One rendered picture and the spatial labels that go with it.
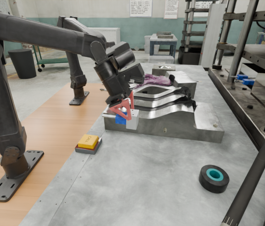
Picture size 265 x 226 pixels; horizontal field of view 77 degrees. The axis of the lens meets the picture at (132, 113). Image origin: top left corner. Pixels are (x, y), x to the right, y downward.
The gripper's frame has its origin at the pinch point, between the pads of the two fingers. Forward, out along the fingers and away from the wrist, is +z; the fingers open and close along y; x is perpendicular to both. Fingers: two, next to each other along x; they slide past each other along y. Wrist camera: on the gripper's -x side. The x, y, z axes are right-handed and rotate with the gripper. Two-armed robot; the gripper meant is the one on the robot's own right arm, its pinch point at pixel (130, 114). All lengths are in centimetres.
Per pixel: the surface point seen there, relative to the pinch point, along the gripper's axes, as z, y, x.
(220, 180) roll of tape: 24.3, -12.3, -20.4
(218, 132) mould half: 24.4, 9.9, -25.2
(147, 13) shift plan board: -86, 730, 45
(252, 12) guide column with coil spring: 1, 96, -74
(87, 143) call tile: 3.1, -4.5, 19.1
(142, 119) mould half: 8.3, 10.1, 0.8
